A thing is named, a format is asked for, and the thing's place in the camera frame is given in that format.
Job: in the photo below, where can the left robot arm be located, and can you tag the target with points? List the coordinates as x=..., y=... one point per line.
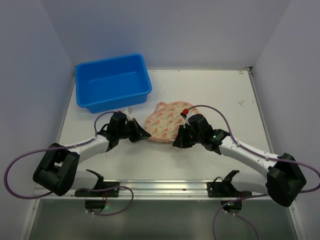
x=58, y=169

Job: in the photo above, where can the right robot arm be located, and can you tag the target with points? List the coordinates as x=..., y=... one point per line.
x=276, y=176

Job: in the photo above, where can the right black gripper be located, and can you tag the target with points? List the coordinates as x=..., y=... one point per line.
x=186, y=136

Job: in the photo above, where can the floral mesh laundry bag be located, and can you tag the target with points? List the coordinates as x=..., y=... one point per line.
x=163, y=124

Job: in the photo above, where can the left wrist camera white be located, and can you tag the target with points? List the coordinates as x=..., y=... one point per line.
x=128, y=112

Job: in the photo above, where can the aluminium mounting rail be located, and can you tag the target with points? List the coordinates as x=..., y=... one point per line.
x=143, y=190

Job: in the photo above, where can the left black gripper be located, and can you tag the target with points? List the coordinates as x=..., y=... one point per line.
x=132, y=129

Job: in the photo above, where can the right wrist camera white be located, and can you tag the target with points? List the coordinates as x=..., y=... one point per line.
x=186, y=114

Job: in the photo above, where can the blue plastic bin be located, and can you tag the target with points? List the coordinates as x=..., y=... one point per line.
x=112, y=83

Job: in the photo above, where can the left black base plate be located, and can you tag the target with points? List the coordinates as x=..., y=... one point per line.
x=104, y=189

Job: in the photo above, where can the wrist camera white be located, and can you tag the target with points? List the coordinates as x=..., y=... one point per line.
x=128, y=112
x=186, y=114

